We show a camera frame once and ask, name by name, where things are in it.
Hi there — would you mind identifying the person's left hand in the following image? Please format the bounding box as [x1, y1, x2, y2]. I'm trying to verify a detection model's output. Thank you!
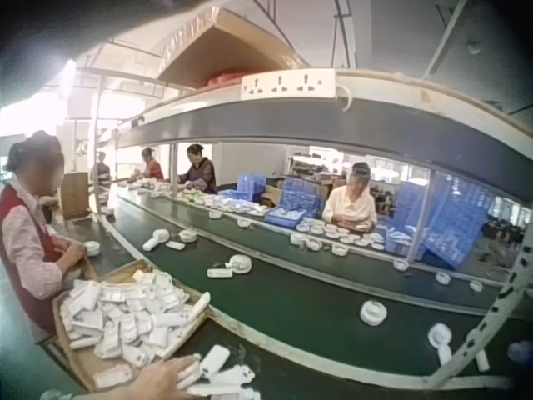
[124, 353, 202, 400]

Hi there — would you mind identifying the heap of white plastic housings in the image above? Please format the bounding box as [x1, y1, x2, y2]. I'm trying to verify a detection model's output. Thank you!
[61, 268, 212, 370]

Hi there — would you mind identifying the cardboard tray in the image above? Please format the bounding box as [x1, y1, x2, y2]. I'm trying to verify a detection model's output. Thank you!
[51, 258, 210, 393]

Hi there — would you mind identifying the green conveyor belt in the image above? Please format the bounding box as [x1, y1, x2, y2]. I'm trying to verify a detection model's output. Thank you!
[72, 189, 517, 391]

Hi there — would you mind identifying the white handheld fan body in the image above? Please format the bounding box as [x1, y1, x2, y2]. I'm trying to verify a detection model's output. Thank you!
[426, 323, 454, 364]
[142, 229, 169, 253]

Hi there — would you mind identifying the row of white fan parts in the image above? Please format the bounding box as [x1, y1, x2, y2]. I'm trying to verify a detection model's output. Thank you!
[118, 176, 274, 218]

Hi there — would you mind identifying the blue plastic crate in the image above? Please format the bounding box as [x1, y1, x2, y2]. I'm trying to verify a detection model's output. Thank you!
[279, 176, 328, 210]
[236, 172, 267, 202]

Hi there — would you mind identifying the upright brown cardboard box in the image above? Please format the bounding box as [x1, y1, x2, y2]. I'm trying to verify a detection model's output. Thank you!
[59, 171, 92, 221]

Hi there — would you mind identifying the group of white fan parts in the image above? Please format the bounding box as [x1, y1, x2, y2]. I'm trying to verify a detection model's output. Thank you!
[296, 219, 386, 250]

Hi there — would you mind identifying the red bag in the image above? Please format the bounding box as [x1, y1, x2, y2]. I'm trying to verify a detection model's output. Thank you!
[207, 69, 243, 87]

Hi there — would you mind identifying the stack of blue crates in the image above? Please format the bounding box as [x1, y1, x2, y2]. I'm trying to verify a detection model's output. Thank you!
[391, 173, 495, 271]

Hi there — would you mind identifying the white power strip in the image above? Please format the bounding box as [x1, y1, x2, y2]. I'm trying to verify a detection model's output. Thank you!
[240, 69, 337, 102]

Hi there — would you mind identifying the large cardboard box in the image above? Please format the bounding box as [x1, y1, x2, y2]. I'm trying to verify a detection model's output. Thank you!
[157, 7, 311, 91]

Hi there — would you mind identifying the pale blue round object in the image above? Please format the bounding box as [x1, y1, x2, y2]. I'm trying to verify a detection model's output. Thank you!
[506, 339, 533, 364]

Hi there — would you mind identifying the overhead shelf frame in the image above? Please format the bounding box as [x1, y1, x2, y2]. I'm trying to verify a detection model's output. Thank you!
[89, 68, 533, 197]

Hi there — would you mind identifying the slotted metal post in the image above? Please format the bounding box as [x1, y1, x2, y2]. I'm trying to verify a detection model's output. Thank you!
[423, 245, 533, 391]

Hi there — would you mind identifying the white cable tie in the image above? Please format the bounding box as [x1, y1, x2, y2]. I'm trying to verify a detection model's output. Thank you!
[335, 82, 353, 114]

